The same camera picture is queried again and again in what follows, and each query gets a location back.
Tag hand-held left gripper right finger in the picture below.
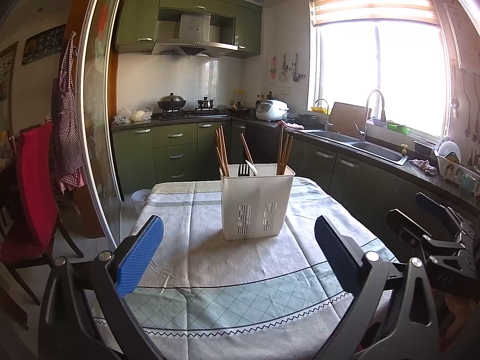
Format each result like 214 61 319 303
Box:
314 215 440 360

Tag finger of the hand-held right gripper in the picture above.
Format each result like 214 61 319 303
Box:
414 192 480 248
388 209 480 290

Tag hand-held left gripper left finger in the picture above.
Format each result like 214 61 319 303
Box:
37 215 165 360

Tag white plastic utensil holder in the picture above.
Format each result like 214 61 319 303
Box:
219 163 296 241

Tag group of brown wooden chopsticks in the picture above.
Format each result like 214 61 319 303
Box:
216 125 294 178

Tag light bamboo chopstick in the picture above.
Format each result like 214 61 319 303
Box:
215 129 229 178

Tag dark stone kitchen countertop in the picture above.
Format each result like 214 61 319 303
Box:
111 110 480 211

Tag white dish rack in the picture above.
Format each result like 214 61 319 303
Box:
434 148 480 189

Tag grey dish rag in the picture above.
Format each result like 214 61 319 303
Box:
408 158 439 176

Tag mint green cup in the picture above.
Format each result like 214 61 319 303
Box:
460 172 477 196

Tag white waste basket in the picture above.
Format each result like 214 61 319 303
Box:
131 189 153 218

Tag white plate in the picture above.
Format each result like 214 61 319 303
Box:
437 140 462 166

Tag green under-sink cabinets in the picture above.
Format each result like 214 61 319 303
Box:
230 124 480 259

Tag steel double sink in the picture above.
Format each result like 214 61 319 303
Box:
305 129 410 167

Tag green plastic tray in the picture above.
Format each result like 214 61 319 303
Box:
386 119 412 135

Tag grey green patterned tablecloth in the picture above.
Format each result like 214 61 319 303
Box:
92 176 398 360

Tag hanging steel ladles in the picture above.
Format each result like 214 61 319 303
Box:
449 65 480 143

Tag green drawer base cabinets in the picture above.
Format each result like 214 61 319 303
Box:
112 119 234 185

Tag wooden cutting board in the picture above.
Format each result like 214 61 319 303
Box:
329 101 372 138

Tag tall chrome kitchen faucet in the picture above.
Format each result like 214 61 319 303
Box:
354 89 387 144

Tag red covered chair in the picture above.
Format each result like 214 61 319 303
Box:
0 121 85 307

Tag kitchen window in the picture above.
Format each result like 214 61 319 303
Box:
307 0 457 140

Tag small chrome faucet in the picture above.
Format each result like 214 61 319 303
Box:
314 98 334 133

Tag pink cloth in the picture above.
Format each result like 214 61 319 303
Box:
275 119 305 132

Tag checkered apron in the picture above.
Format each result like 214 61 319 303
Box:
50 37 86 194

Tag white plastic bags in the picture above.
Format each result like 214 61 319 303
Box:
113 108 154 124

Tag floral glass sliding door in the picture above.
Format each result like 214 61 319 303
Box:
77 0 125 250

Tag black gas stove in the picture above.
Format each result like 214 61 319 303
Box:
156 108 228 121

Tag black lidded wok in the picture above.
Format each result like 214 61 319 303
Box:
157 92 187 113

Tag white rice cooker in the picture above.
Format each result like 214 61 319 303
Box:
255 99 290 122

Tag dark frying pan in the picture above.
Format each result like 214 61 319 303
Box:
226 103 256 116

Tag hanging kitchen tools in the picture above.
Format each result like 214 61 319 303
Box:
269 53 305 83

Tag striped roller blind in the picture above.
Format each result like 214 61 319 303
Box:
309 0 440 28

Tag steel range hood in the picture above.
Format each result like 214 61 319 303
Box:
151 9 239 59

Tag framed wall picture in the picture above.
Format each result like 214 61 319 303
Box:
0 41 19 133

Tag green wall cabinets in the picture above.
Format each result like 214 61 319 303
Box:
114 0 263 59

